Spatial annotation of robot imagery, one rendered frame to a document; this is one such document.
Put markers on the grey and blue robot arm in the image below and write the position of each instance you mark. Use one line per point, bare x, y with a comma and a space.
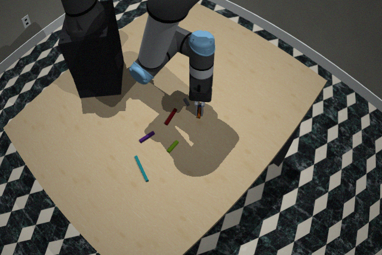
160, 42

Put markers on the lime green rod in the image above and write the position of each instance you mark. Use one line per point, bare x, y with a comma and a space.
172, 146

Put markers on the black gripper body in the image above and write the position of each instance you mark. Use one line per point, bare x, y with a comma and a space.
200, 86

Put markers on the grey rod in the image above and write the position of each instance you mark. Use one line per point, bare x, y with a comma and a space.
186, 102

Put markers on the dark red rod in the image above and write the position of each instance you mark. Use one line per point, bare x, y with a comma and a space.
171, 116

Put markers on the purple rod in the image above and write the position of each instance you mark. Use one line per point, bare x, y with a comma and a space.
146, 137

